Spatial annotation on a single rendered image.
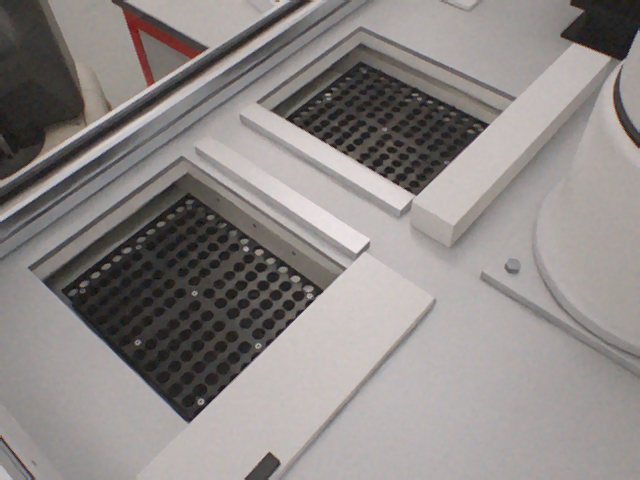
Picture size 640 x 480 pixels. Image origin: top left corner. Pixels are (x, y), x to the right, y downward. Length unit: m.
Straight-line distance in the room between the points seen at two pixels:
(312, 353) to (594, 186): 0.26
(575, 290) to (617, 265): 0.06
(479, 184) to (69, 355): 0.41
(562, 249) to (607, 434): 0.15
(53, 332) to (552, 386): 0.44
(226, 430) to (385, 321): 0.16
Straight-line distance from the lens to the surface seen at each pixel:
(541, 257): 0.58
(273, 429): 0.50
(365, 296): 0.55
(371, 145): 0.75
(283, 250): 0.69
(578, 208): 0.53
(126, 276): 0.67
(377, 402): 0.52
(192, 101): 0.72
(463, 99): 0.84
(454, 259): 0.59
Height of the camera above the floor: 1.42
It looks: 52 degrees down
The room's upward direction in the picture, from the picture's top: 4 degrees counter-clockwise
